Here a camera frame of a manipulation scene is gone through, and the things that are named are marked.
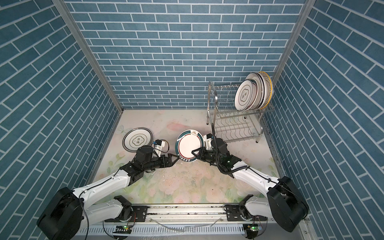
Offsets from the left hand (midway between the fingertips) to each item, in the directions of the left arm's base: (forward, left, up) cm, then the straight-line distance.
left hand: (178, 160), depth 81 cm
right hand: (+2, -8, +4) cm, 9 cm away
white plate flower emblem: (+28, -36, +23) cm, 51 cm away
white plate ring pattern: (+21, +31, -10) cm, 39 cm away
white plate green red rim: (+8, -5, +5) cm, 11 cm away
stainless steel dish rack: (+29, -35, -5) cm, 46 cm away
